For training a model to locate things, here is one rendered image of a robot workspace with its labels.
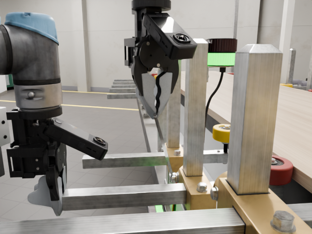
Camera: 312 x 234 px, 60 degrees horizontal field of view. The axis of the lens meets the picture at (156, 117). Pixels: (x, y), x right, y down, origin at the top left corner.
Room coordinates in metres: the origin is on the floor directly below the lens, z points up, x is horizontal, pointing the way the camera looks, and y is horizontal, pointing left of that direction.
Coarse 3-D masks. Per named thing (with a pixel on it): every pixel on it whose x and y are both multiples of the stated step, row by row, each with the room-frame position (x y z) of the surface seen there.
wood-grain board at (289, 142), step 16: (208, 80) 2.13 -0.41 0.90; (224, 80) 2.13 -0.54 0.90; (208, 96) 1.36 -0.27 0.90; (224, 96) 1.36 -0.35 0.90; (288, 96) 1.36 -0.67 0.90; (304, 96) 1.36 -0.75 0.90; (208, 112) 1.07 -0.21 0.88; (224, 112) 0.98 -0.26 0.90; (288, 112) 0.98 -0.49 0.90; (304, 112) 0.98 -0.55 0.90; (288, 128) 0.77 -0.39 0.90; (304, 128) 0.77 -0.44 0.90; (288, 144) 0.63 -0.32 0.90; (304, 144) 0.63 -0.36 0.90; (304, 160) 0.53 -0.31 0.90; (304, 176) 0.47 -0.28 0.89
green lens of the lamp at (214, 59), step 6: (210, 54) 0.52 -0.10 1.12; (216, 54) 0.51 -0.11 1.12; (222, 54) 0.51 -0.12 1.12; (228, 54) 0.51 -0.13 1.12; (234, 54) 0.52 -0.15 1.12; (210, 60) 0.52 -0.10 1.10; (216, 60) 0.51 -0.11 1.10; (222, 60) 0.51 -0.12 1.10; (228, 60) 0.51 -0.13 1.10; (234, 60) 0.52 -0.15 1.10
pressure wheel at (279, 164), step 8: (272, 160) 0.50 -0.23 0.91; (280, 160) 0.52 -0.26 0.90; (288, 160) 0.51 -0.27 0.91; (272, 168) 0.47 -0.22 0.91; (280, 168) 0.47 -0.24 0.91; (288, 168) 0.48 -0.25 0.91; (272, 176) 0.47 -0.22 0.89; (280, 176) 0.47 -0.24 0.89; (288, 176) 0.47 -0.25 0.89; (272, 184) 0.47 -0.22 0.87; (280, 184) 0.47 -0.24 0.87
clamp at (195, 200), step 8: (184, 176) 0.51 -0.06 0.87; (192, 176) 0.51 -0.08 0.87; (200, 176) 0.51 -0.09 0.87; (184, 184) 0.49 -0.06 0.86; (192, 184) 0.48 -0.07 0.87; (208, 184) 0.48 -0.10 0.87; (192, 192) 0.45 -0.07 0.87; (200, 192) 0.45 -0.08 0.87; (208, 192) 0.45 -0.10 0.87; (192, 200) 0.44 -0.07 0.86; (200, 200) 0.44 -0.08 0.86; (208, 200) 0.44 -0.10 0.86; (192, 208) 0.44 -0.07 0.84; (200, 208) 0.44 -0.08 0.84; (208, 208) 0.44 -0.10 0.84
